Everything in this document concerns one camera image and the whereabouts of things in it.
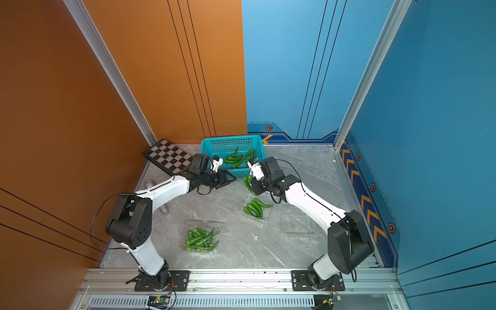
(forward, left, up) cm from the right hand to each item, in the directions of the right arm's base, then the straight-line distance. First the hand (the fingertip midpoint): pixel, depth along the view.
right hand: (254, 180), depth 85 cm
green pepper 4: (+27, +13, -13) cm, 33 cm away
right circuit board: (-42, -28, -16) cm, 53 cm away
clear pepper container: (-7, -5, -15) cm, 18 cm away
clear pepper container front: (-20, +23, -11) cm, 32 cm away
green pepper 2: (-5, -4, -14) cm, 15 cm away
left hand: (+4, +9, -2) cm, 10 cm away
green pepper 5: (+28, +2, -12) cm, 31 cm away
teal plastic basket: (+31, +13, -13) cm, 36 cm away
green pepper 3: (-7, 0, -14) cm, 15 cm away
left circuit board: (-43, +36, -18) cm, 58 cm away
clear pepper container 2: (-13, -19, -15) cm, 28 cm away
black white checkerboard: (+24, +49, -10) cm, 56 cm away
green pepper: (0, +3, -1) cm, 3 cm away
